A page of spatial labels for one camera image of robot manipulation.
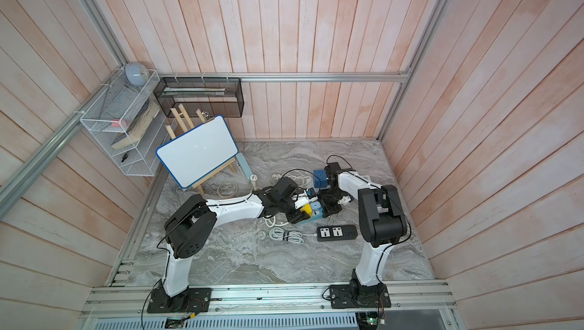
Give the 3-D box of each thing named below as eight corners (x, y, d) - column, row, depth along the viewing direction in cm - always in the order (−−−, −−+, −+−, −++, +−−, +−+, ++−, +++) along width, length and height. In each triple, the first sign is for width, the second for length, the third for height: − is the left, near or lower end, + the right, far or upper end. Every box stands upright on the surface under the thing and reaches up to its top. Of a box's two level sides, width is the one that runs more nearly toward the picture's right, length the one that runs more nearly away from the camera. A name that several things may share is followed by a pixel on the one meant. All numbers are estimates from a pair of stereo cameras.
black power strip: (317, 241, 88) (318, 237, 85) (316, 228, 92) (316, 224, 89) (357, 241, 88) (359, 237, 85) (354, 228, 92) (356, 224, 89)
